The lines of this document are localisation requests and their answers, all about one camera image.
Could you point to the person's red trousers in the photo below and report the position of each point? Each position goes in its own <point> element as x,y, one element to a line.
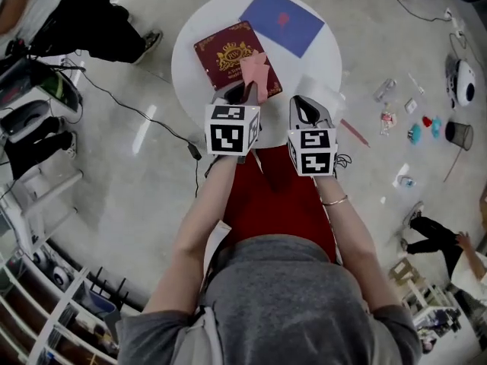
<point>274,211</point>

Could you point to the red toy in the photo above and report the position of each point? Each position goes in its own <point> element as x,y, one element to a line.
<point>427,121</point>

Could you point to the white shelf unit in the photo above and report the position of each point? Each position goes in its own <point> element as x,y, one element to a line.
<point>49,318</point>

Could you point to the dark red hardcover book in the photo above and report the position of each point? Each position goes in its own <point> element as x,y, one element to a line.
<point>213,51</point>

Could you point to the blue bin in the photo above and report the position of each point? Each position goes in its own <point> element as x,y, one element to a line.
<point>97,302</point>

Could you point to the round white table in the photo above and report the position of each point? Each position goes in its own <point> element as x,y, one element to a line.
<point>190,78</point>

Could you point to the black backpack shell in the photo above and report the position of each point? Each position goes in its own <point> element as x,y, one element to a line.
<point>57,86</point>

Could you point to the small white round device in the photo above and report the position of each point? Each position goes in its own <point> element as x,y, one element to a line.
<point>40,258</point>
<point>62,277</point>

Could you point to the white rounded device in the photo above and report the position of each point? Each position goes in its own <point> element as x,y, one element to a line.
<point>464,84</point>

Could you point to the black antenna router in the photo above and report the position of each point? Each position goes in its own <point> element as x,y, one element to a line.
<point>110,285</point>

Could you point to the white bench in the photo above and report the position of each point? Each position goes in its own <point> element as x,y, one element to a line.
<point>49,188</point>

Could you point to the white power strip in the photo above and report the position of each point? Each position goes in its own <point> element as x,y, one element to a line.
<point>454,23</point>

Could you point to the thin wooden stick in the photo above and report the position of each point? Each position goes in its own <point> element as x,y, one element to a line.
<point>452,165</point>

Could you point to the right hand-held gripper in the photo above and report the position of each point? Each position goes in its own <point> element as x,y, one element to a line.
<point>314,150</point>

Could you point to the teal plastic toy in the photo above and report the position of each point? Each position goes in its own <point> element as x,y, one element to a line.
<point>414,133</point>
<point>437,127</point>

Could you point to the small white box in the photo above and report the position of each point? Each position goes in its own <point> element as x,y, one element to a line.
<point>411,105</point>

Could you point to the cardboard box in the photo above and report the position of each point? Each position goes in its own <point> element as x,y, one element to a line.
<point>405,274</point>

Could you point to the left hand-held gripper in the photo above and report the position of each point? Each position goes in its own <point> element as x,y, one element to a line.
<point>228,131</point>

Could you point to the clear plastic bottle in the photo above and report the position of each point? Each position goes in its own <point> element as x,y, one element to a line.
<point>384,89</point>

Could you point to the person's grey shirt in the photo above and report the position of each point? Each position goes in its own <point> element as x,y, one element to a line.
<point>281,302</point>

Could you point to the black mesh waste basket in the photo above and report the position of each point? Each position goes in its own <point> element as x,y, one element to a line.
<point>458,135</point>

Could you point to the white cluttered rack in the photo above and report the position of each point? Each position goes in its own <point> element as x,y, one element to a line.
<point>437,318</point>

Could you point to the white tube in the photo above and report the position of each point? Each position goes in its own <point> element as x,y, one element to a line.
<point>416,83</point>

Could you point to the person's left forearm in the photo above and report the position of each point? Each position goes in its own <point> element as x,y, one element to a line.
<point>194,234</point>

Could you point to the person's right forearm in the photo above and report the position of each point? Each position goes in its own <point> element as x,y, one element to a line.
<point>350,234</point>

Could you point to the blue booklet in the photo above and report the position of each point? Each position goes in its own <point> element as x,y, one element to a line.
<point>296,29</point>

